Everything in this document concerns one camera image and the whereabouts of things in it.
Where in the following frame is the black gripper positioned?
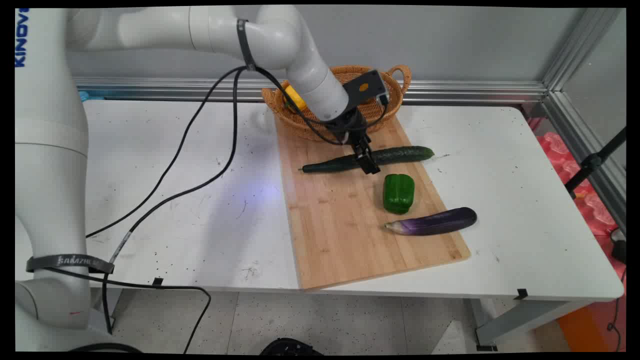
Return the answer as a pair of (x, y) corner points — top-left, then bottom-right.
(326, 108), (381, 175)

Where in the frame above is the dark green cucumber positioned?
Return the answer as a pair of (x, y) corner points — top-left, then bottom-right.
(299, 145), (435, 175)

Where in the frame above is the green bell pepper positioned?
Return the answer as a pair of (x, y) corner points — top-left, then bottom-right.
(383, 173), (416, 215)

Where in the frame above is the woven wicker basket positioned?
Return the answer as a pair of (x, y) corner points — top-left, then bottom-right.
(261, 64), (412, 142)

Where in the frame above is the bamboo cutting board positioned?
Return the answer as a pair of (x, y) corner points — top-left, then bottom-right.
(274, 116), (471, 291)

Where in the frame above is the yellow bell pepper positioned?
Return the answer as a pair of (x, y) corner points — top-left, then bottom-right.
(281, 83), (307, 112)

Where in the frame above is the purple eggplant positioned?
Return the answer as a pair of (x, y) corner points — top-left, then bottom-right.
(384, 207), (478, 237)

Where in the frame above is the black round floor object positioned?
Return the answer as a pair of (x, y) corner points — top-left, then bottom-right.
(259, 338), (324, 356)

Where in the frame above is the black tripod stand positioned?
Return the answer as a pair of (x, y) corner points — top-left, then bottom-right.
(564, 127), (627, 195)

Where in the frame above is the red bubble wrap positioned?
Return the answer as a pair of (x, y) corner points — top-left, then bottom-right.
(527, 117), (627, 238)

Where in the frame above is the black box device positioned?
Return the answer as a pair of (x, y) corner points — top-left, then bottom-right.
(610, 227), (627, 265)

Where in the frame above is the orange floor mat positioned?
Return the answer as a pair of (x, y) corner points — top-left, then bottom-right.
(556, 295), (627, 353)

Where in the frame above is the grey table leg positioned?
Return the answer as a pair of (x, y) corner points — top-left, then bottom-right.
(90, 287), (124, 335)

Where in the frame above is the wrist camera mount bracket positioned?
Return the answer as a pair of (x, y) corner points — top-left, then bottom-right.
(342, 69), (391, 107)

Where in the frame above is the horizontal aluminium frame rail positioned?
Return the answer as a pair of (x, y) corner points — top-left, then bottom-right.
(74, 76), (550, 106)

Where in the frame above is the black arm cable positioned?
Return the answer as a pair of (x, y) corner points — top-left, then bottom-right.
(101, 67), (240, 335)
(86, 66), (247, 239)

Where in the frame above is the black velcro forearm strap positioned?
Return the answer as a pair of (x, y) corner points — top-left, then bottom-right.
(236, 19), (257, 71)

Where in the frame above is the slanted aluminium frame rail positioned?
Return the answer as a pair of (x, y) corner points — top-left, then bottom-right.
(541, 7), (627, 235)

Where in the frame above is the grey table leg frame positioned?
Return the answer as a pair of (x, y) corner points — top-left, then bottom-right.
(470, 298), (593, 352)

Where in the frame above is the black floor cable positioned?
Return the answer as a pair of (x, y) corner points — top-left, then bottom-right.
(42, 266), (212, 354)

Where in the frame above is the thin black wire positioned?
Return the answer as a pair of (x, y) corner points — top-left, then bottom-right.
(606, 267), (627, 352)

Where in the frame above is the black printed velcro strap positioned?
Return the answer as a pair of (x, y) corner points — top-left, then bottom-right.
(26, 254), (115, 275)

